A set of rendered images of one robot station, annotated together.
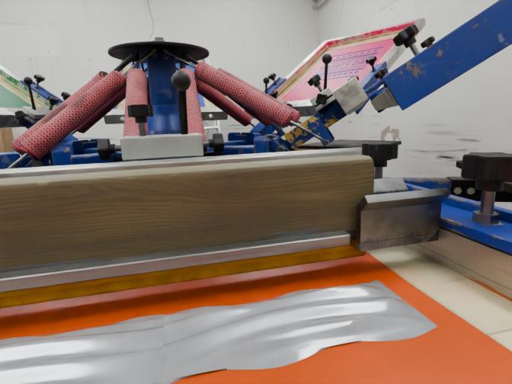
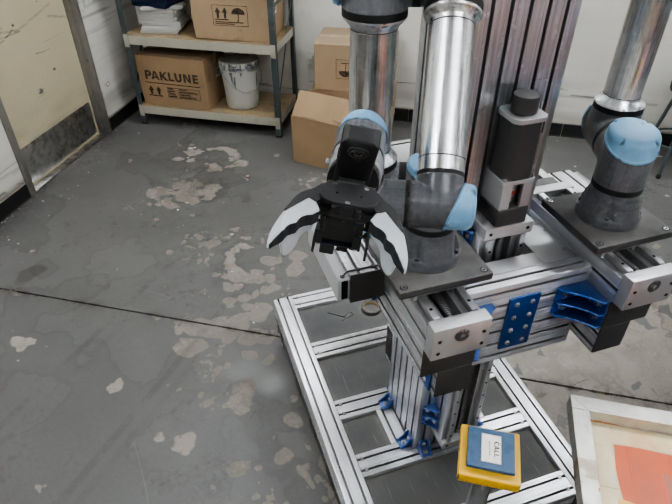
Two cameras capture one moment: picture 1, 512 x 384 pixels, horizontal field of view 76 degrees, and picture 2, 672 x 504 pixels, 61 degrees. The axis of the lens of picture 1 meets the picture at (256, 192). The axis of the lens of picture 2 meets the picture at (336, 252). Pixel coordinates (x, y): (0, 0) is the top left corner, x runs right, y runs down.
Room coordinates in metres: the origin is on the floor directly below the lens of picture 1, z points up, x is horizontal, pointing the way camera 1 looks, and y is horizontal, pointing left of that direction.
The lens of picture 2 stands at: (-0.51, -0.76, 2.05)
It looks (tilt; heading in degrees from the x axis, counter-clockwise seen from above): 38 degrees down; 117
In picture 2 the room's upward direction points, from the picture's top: straight up
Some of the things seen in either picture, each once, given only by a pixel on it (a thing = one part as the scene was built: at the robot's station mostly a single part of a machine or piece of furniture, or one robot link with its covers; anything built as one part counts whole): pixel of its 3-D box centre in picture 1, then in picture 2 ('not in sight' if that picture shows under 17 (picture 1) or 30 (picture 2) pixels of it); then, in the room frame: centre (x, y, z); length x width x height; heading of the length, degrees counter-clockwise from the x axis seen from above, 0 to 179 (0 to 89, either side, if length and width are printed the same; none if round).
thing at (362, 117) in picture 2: not in sight; (360, 145); (-0.82, -0.05, 1.65); 0.11 x 0.08 x 0.09; 109
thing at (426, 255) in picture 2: not in sight; (427, 234); (-0.78, 0.24, 1.31); 0.15 x 0.15 x 0.10
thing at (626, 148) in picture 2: not in sight; (626, 153); (-0.43, 0.60, 1.42); 0.13 x 0.12 x 0.14; 111
